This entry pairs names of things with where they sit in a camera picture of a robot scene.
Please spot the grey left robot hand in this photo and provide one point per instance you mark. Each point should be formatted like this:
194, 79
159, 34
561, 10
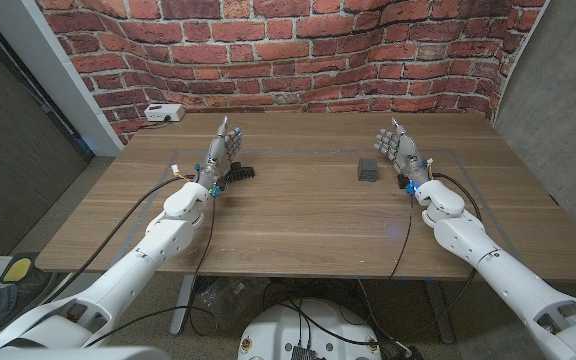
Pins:
218, 155

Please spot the white power strip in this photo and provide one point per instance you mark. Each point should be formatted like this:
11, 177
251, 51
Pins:
164, 112

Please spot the red brick print backdrop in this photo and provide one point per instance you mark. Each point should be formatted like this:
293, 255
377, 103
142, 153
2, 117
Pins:
293, 55

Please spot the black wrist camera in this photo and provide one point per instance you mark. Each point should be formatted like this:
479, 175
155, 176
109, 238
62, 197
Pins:
403, 181
220, 184

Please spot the black hair clip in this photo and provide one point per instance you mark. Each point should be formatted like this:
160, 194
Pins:
243, 173

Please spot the clear plastic bag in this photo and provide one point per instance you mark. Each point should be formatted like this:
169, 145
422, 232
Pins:
228, 300

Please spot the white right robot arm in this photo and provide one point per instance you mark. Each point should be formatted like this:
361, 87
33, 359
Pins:
498, 270

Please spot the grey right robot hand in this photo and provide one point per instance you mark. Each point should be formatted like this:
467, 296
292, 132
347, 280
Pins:
408, 152

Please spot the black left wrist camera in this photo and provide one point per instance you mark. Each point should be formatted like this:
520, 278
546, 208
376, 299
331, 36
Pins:
220, 184

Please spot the yellow and black foot pedal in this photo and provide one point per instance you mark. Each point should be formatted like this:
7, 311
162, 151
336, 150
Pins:
18, 270

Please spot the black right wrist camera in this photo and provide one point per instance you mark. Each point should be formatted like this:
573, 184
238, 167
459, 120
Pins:
403, 181

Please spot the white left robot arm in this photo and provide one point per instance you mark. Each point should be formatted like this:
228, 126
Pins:
133, 270

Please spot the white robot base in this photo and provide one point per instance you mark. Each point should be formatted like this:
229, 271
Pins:
278, 330

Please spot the grey table leg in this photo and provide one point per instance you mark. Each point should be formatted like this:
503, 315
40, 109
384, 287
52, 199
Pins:
440, 312
182, 305

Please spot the white pillar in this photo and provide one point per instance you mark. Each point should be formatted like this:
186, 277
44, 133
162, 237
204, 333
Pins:
58, 75

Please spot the dark grey embossed block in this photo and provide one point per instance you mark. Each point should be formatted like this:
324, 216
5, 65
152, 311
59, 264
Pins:
367, 170

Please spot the black electronics module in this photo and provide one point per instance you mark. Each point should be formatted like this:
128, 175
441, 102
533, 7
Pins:
303, 353

